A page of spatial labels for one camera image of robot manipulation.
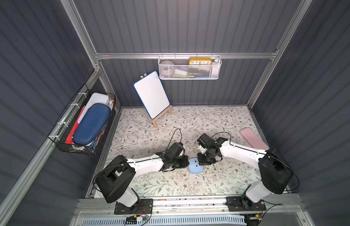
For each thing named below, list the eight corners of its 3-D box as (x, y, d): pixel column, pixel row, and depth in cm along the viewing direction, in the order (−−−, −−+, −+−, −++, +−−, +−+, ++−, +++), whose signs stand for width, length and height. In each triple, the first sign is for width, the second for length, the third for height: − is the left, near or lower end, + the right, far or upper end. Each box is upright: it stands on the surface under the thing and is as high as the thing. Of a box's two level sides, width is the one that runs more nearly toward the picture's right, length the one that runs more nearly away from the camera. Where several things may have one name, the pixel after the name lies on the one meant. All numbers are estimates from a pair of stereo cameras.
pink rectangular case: (259, 154, 95) (261, 152, 92) (238, 132, 106) (239, 129, 104) (267, 149, 97) (269, 147, 95) (246, 128, 109) (248, 126, 106)
